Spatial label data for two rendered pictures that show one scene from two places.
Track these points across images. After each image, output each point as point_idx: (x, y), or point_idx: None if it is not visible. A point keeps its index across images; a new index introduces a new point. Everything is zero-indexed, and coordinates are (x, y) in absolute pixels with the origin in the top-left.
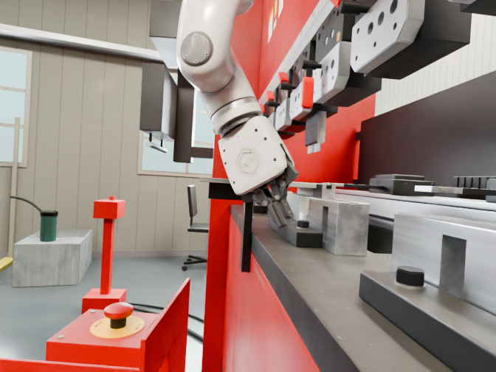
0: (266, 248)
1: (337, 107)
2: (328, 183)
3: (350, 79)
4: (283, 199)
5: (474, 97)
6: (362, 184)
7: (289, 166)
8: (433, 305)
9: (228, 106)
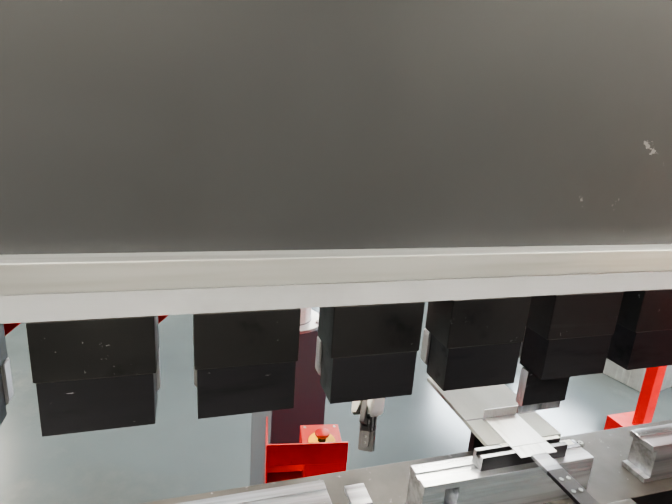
0: (399, 462)
1: (541, 373)
2: (533, 456)
3: (428, 366)
4: (363, 432)
5: None
6: (565, 489)
7: (360, 412)
8: None
9: None
